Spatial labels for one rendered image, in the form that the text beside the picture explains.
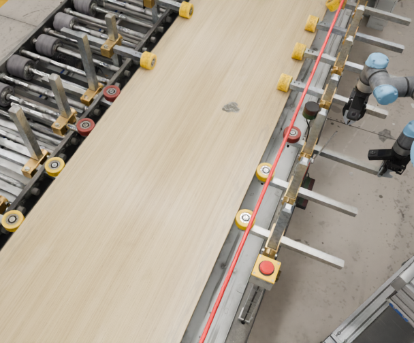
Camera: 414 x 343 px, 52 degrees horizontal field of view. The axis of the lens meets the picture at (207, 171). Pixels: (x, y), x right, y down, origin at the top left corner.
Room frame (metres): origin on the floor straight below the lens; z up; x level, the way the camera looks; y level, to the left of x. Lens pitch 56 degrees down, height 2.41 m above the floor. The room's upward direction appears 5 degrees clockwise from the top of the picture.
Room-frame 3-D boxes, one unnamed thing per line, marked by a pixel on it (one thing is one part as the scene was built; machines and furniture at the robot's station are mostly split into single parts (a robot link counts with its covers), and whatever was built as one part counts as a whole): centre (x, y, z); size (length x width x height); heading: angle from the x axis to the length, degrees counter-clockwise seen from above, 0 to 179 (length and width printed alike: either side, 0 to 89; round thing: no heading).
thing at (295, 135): (1.26, -0.37, 0.85); 0.08 x 0.08 x 0.11
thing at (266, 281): (0.47, -0.20, 1.18); 0.07 x 0.07 x 0.08; 71
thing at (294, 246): (0.73, -0.35, 0.83); 0.43 x 0.03 x 0.04; 71
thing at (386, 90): (1.17, -0.64, 1.30); 0.11 x 0.11 x 0.08; 10
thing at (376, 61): (1.26, -0.60, 1.31); 0.09 x 0.08 x 0.11; 10
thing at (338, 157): (1.19, -0.56, 0.84); 0.43 x 0.03 x 0.04; 71
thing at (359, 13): (1.90, -0.70, 0.90); 0.03 x 0.03 x 0.48; 71
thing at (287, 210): (0.72, -0.28, 0.92); 0.03 x 0.03 x 0.48; 71
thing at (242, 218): (0.80, -0.17, 0.85); 0.08 x 0.08 x 0.11
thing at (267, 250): (0.74, -0.29, 0.84); 0.13 x 0.06 x 0.05; 161
